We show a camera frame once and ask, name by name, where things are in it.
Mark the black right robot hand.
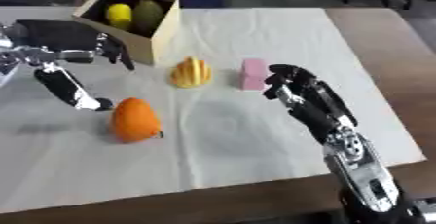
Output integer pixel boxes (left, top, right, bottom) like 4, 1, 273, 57
260, 63, 361, 146

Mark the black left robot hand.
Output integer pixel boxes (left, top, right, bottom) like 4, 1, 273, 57
0, 19, 136, 112

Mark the tan cardboard box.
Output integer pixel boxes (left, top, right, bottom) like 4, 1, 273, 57
71, 0, 183, 66

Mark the yellow toy lemon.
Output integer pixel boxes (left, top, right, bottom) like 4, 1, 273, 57
105, 3, 135, 31

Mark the pink rectangular block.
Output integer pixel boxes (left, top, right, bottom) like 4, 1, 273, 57
236, 57, 270, 92

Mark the green toy avocado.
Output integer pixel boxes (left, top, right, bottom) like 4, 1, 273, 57
130, 0, 167, 33

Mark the orange toy fruit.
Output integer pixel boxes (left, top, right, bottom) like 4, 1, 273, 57
107, 96, 167, 144

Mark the yellow ridged toy fruit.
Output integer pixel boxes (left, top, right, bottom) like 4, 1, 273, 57
168, 56, 215, 90

